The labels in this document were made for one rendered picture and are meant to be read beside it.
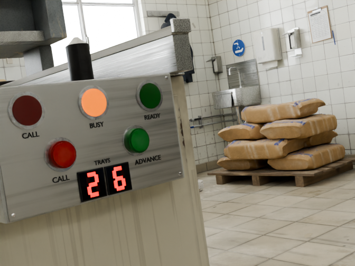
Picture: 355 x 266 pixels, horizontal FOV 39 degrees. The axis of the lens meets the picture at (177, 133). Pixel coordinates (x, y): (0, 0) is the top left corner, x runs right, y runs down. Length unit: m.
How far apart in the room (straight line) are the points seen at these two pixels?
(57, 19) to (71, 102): 0.85
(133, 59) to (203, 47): 5.26
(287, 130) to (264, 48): 1.42
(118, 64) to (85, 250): 0.30
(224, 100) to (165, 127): 4.89
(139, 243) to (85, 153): 0.15
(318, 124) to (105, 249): 3.87
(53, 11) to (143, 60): 0.71
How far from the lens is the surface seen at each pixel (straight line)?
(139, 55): 0.72
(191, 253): 0.71
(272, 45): 5.37
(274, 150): 4.28
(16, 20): 1.45
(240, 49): 5.80
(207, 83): 5.95
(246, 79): 5.75
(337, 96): 5.08
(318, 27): 5.16
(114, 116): 0.59
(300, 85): 5.31
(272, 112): 4.53
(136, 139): 0.60
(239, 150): 4.51
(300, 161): 4.26
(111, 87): 0.60
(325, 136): 4.76
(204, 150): 5.83
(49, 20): 1.39
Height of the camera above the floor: 0.79
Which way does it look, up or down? 3 degrees down
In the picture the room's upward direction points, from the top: 8 degrees counter-clockwise
